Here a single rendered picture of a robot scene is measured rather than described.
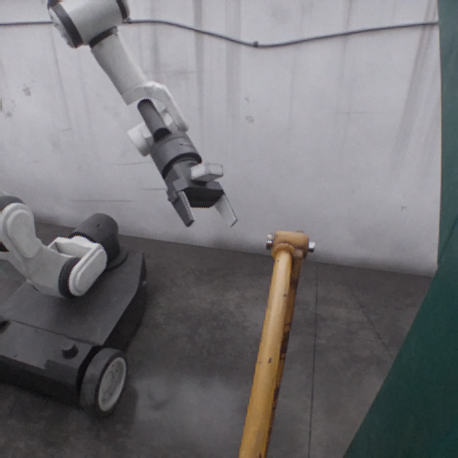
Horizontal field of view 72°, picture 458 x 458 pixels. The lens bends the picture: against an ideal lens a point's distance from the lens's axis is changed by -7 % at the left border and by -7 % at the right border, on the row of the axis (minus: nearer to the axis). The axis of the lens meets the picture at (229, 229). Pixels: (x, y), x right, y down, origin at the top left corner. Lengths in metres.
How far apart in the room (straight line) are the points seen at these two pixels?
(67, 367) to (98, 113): 1.07
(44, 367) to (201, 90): 1.11
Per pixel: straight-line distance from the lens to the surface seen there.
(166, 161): 0.66
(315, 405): 1.20
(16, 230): 0.94
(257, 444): 0.21
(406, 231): 1.63
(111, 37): 0.73
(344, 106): 1.37
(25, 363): 1.17
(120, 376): 1.20
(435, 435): 0.28
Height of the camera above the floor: 1.03
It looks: 33 degrees down
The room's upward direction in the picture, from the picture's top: straight up
